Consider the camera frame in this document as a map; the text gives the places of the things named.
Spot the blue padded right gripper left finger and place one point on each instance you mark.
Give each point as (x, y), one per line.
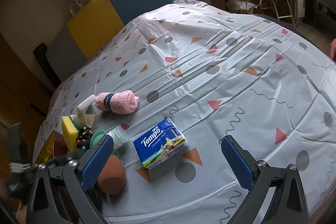
(76, 172)

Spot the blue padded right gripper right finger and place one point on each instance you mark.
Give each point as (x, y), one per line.
(288, 204)

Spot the orange makeup sponge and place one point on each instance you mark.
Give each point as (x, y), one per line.
(112, 178)

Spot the black hair wig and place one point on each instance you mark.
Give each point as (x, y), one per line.
(98, 197)

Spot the yellow cleaning sponge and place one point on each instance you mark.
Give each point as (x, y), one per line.
(69, 132)

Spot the beige bandage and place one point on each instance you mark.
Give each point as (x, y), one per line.
(82, 120)

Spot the green silicone travel bottle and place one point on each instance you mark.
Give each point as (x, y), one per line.
(117, 136)

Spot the white soap bar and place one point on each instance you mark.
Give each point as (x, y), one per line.
(88, 102)

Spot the pink towel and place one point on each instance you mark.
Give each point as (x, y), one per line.
(123, 103)

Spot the blue Tempo tissue pack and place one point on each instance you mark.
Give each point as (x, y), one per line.
(159, 143)

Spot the red and gold tin box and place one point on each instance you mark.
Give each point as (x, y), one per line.
(53, 147)

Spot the black rolled mat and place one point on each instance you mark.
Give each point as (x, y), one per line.
(40, 55)

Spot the grey yellow teal sofa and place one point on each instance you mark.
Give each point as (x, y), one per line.
(90, 29)

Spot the patterned white tablecloth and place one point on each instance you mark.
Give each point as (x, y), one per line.
(212, 73)

